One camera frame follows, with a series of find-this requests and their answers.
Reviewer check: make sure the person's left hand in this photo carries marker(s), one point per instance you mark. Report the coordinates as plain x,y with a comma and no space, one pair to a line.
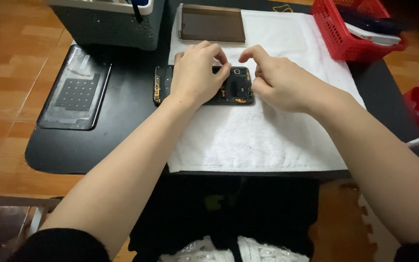
193,78

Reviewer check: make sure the person's right hand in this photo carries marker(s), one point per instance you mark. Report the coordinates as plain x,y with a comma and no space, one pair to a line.
286,85

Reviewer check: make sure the black smartphone body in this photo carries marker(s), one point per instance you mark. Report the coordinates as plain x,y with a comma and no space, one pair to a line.
236,87

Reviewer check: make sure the white towel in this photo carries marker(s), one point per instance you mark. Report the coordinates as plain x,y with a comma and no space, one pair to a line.
264,127

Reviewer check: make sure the brown phone screen panel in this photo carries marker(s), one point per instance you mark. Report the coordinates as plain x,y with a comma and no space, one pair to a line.
212,24

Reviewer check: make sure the red plastic basket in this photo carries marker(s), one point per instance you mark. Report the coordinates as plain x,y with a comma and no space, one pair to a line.
351,31

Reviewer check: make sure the black pen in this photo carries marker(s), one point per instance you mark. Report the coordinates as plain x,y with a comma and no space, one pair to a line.
136,11

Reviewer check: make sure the grey plastic basket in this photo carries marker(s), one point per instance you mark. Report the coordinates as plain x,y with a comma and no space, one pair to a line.
111,22

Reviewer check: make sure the white phone in basket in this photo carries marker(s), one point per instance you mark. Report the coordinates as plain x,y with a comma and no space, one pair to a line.
373,35

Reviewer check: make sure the black phone back cover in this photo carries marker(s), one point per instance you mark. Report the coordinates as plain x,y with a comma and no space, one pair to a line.
74,88

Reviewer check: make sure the person's black clothing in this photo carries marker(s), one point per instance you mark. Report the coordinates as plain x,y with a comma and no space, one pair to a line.
227,214

